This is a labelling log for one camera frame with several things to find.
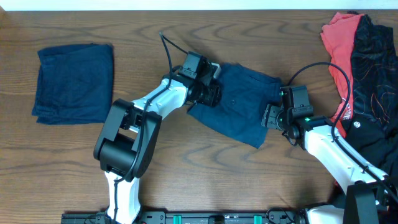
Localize black patterned garment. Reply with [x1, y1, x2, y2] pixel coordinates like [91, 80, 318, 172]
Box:
[351, 14, 397, 131]

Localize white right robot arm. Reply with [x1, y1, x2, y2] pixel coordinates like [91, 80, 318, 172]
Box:
[261, 105, 397, 223]

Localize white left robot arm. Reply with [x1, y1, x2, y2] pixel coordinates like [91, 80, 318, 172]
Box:
[93, 73, 221, 223]

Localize red orange garment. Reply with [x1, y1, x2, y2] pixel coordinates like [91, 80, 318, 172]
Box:
[320, 12, 363, 137]

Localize folded dark blue shorts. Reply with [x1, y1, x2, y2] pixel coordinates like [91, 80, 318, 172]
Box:
[32, 44, 114, 125]

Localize dark blue denim shorts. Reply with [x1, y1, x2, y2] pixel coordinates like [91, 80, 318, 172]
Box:
[187, 63, 282, 149]

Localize black garment with white logo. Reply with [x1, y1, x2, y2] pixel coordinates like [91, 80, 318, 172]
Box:
[341, 114, 397, 177]

